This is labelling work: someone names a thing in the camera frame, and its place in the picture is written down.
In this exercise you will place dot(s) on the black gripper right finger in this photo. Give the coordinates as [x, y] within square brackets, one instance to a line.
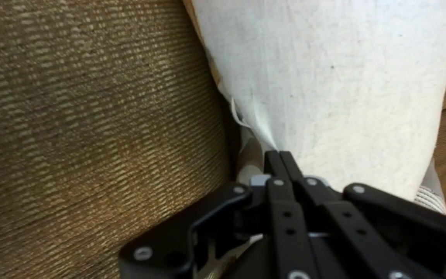
[378, 227]

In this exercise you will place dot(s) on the plain white pillow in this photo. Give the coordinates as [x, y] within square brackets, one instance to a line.
[336, 87]

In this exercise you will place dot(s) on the grey striped pillow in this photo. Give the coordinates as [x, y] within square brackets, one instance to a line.
[432, 191]

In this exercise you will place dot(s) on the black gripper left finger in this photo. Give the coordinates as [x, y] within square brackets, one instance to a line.
[279, 222]

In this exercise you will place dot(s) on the brown fabric sofa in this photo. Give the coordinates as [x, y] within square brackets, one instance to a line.
[93, 129]

